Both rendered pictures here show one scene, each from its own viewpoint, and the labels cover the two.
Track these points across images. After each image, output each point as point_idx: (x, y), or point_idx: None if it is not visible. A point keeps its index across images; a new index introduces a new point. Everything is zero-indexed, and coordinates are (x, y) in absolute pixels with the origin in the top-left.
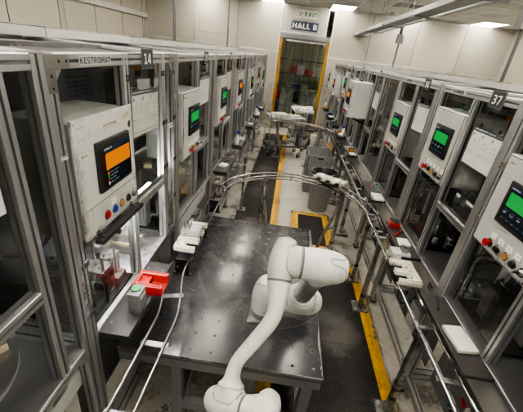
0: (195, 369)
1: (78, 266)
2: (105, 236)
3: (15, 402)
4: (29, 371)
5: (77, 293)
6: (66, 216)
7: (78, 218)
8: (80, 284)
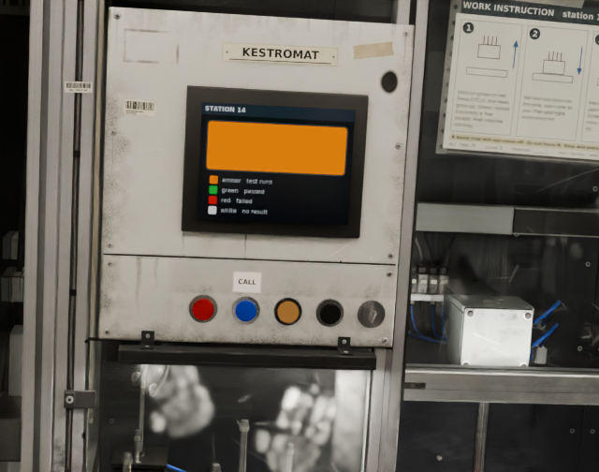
0: None
1: (51, 380)
2: (140, 347)
3: None
4: None
5: (28, 451)
6: (46, 227)
7: (85, 256)
8: (47, 436)
